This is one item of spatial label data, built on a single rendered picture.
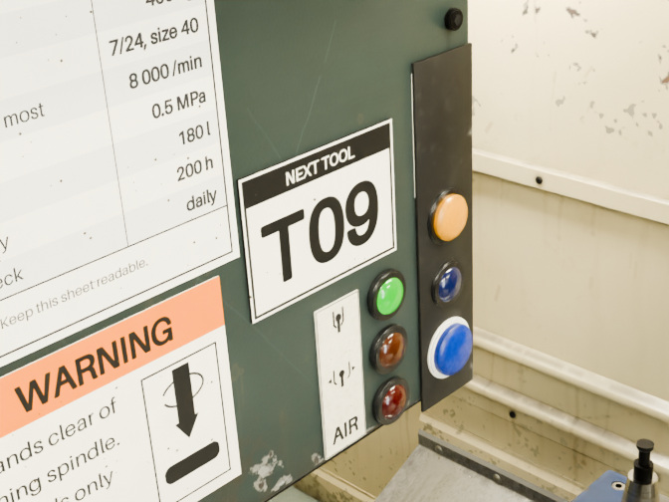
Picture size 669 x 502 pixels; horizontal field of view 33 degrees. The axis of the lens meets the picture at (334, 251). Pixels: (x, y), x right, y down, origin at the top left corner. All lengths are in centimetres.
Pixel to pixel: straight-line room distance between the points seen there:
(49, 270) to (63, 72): 7
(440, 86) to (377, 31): 6
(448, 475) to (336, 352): 124
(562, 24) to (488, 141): 20
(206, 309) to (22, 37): 15
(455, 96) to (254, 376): 18
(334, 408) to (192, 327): 12
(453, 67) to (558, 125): 86
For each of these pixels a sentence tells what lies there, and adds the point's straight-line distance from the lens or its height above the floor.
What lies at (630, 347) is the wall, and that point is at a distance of 150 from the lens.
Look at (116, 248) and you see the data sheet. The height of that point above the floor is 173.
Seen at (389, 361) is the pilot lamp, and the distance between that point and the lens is 59.
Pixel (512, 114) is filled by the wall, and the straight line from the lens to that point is 147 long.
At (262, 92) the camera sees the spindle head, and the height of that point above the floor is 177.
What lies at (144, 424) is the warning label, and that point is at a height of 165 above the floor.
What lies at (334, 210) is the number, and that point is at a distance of 53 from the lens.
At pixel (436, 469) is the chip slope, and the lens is 180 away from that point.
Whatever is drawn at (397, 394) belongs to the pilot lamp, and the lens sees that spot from 60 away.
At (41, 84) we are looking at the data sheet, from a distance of 42.
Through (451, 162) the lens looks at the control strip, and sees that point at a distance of 59.
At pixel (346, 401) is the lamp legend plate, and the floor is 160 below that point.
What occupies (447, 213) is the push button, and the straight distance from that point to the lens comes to 59.
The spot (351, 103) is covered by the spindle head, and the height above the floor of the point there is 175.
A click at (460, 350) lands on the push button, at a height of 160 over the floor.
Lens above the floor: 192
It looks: 26 degrees down
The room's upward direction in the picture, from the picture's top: 4 degrees counter-clockwise
